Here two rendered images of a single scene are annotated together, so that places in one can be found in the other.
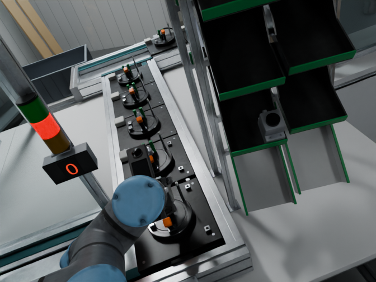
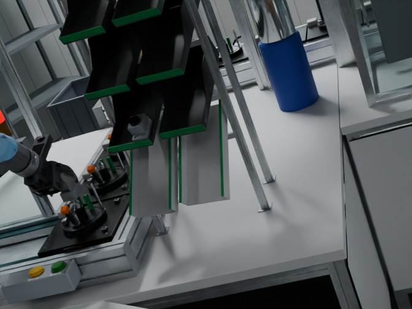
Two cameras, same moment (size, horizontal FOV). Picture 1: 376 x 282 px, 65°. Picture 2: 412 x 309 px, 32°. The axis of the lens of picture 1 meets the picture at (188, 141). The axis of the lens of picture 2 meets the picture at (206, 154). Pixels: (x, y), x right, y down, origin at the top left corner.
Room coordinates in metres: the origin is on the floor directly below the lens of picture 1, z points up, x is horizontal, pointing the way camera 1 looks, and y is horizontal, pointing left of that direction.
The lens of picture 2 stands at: (-1.15, -1.00, 1.83)
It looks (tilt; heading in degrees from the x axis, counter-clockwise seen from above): 22 degrees down; 22
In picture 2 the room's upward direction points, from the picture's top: 21 degrees counter-clockwise
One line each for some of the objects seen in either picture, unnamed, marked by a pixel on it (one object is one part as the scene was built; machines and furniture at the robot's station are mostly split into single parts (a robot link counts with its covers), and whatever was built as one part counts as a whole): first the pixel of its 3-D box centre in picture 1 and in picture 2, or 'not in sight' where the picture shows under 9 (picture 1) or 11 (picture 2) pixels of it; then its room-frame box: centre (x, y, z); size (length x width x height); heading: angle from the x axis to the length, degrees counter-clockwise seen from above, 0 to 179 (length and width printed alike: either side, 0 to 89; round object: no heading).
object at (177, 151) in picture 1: (150, 155); (103, 171); (0.80, 0.14, 1.01); 0.24 x 0.24 x 0.13; 4
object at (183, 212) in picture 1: (169, 217); (84, 220); (0.54, 0.12, 0.98); 0.14 x 0.14 x 0.02
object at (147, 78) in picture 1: (127, 72); not in sight; (1.53, 0.20, 1.01); 0.24 x 0.24 x 0.13; 4
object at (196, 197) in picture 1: (171, 220); (87, 225); (0.54, 0.12, 0.96); 0.24 x 0.24 x 0.02; 4
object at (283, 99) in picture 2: not in sight; (289, 70); (1.39, -0.42, 0.99); 0.16 x 0.16 x 0.27
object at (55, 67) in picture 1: (58, 76); (112, 97); (2.54, 0.90, 0.73); 0.62 x 0.42 x 0.23; 94
